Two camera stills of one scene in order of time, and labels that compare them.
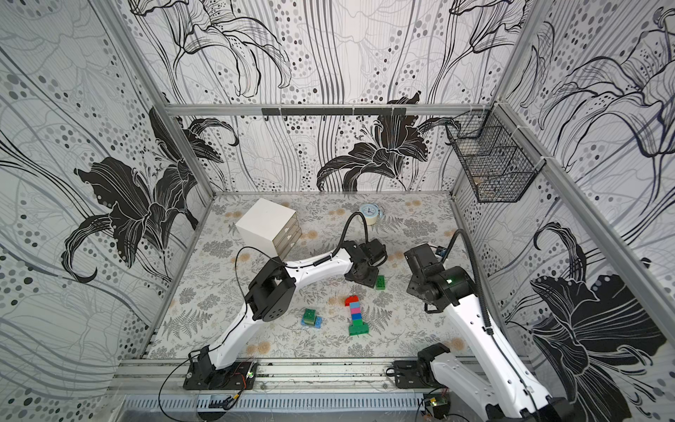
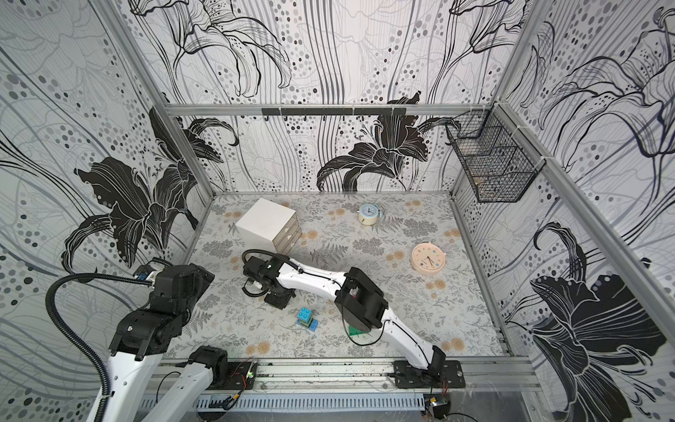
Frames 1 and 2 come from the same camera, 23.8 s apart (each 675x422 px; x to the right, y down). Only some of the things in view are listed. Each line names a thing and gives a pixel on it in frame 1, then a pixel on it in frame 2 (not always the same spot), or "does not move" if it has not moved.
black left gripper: (368, 277) → (203, 278)
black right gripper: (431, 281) → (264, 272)
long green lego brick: (358, 327) does not move
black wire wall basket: (498, 163) does not move
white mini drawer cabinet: (270, 229) does not move
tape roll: (371, 213) does not move
